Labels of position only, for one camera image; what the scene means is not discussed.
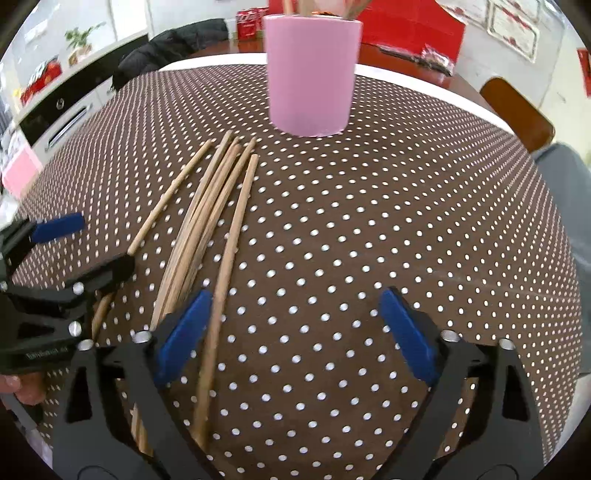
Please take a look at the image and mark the white table cover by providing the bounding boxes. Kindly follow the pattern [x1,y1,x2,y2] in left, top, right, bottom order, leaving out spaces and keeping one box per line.
[158,50,496,117]

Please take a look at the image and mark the black jacket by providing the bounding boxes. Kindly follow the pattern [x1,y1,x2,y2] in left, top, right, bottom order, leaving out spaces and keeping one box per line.
[113,18,230,89]

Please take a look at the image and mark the white cabinet with black drawer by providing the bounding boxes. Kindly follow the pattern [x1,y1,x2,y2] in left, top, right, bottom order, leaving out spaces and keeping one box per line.
[0,28,152,163]

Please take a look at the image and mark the brown polka dot tablecloth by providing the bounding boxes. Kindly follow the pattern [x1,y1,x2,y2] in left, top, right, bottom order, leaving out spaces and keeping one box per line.
[9,64,583,480]

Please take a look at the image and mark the red gift bag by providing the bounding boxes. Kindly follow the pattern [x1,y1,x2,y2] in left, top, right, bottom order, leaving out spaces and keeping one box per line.
[355,0,467,64]

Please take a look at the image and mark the pink cup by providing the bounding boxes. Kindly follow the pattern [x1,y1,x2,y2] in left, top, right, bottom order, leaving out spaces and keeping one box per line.
[263,14,363,138]

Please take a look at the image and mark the brown wooden chair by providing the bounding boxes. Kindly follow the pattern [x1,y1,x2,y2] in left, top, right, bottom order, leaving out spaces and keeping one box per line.
[479,77,556,154]

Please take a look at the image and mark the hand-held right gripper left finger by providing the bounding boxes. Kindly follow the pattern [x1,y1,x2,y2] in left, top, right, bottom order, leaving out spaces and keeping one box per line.
[55,290,219,480]

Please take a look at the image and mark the wall of award certificates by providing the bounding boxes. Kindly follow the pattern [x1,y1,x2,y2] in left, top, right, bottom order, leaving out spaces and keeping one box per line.
[438,0,542,64]

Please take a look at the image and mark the dark pens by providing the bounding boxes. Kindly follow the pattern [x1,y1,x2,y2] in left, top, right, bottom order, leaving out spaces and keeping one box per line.
[378,44,422,60]

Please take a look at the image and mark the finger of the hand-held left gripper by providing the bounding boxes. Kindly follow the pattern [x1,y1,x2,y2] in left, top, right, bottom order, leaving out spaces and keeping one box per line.
[0,213,86,278]
[0,253,136,344]

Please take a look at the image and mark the red diamond heart decoration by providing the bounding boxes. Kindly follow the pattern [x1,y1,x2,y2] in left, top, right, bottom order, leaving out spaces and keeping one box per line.
[576,46,591,99]

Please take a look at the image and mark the pile of wooden chopsticks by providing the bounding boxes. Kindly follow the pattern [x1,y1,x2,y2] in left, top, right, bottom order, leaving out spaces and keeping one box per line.
[90,130,260,455]

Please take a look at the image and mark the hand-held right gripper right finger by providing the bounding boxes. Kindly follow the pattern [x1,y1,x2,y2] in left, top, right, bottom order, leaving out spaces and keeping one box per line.
[379,286,544,480]

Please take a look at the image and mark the small potted plant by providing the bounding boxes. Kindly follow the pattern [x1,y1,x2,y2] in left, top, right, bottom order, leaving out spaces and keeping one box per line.
[64,22,108,64]

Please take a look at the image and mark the person's left hand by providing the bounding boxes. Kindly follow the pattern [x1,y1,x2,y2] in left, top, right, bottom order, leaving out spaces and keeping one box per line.
[0,371,48,408]

